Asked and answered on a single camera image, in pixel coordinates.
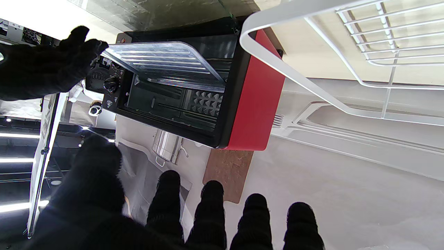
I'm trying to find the printed kitchen backdrop banner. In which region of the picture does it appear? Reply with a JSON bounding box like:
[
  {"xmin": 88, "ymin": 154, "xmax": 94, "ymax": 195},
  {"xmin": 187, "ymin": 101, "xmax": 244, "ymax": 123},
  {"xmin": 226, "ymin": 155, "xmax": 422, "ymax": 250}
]
[{"xmin": 68, "ymin": 78, "xmax": 444, "ymax": 250}]

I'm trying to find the white fabric side banner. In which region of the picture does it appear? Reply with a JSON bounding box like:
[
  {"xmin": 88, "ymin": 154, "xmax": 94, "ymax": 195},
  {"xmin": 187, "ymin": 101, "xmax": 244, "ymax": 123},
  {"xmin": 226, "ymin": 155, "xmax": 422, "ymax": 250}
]
[{"xmin": 27, "ymin": 92, "xmax": 70, "ymax": 240}]

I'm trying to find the black oven knob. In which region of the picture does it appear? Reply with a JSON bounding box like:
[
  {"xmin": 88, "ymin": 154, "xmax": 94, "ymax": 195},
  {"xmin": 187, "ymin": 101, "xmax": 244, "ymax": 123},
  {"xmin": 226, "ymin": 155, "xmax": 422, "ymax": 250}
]
[{"xmin": 104, "ymin": 76, "xmax": 120, "ymax": 93}]

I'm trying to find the white wire dish rack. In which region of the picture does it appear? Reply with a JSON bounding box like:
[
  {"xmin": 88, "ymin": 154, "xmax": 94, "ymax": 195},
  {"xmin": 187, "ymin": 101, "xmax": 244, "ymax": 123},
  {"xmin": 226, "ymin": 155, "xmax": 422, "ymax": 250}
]
[{"xmin": 239, "ymin": 0, "xmax": 444, "ymax": 127}]

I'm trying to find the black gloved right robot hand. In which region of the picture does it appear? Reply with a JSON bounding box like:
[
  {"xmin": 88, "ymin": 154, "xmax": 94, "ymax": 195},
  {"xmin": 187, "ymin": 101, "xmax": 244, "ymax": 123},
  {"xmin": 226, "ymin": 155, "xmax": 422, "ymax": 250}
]
[{"xmin": 0, "ymin": 25, "xmax": 109, "ymax": 101}]

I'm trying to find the red black toaster oven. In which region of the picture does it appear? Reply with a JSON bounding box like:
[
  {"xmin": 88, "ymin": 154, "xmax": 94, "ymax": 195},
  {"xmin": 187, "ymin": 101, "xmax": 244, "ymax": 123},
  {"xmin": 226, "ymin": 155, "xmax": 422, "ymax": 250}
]
[{"xmin": 85, "ymin": 16, "xmax": 287, "ymax": 151}]

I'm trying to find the ribbed grey metal baking tray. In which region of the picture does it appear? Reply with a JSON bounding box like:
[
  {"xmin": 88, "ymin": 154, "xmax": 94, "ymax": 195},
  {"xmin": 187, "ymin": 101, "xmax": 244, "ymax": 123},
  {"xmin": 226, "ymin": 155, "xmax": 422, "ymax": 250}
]
[{"xmin": 101, "ymin": 41, "xmax": 227, "ymax": 93}]

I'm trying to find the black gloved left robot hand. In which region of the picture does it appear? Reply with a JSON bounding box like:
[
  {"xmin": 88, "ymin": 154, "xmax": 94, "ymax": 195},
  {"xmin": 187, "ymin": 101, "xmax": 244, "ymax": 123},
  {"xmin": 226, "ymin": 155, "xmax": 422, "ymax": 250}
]
[{"xmin": 29, "ymin": 135, "xmax": 325, "ymax": 250}]

